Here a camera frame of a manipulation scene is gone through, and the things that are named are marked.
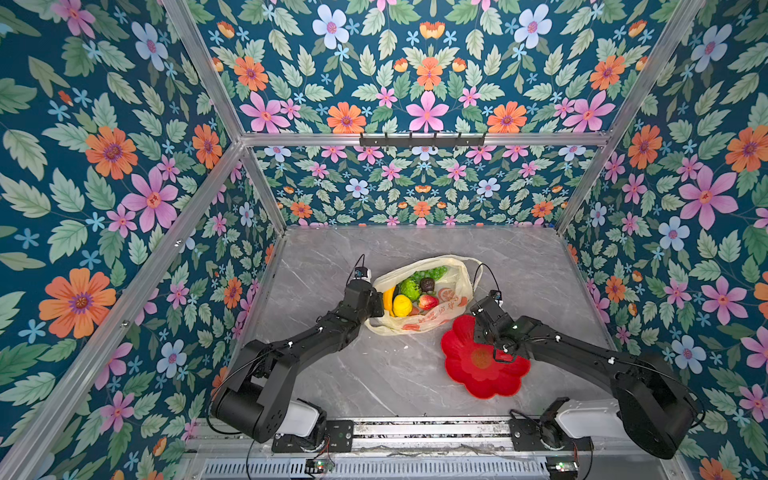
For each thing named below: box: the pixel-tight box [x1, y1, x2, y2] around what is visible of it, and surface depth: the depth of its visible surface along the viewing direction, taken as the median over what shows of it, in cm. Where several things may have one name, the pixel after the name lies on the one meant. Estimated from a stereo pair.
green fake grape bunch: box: [412, 265, 448, 282], surface depth 103 cm
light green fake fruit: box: [400, 278, 421, 301], surface depth 97 cm
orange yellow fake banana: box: [383, 286, 396, 317], surface depth 94 cm
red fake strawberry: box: [419, 294, 439, 311], surface depth 97 cm
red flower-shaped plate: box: [441, 314, 531, 399], surface depth 86 cm
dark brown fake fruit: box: [420, 277, 435, 294], surface depth 100 cm
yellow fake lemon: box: [393, 294, 413, 318], surface depth 95 cm
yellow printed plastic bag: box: [365, 255, 484, 336], surface depth 95 cm
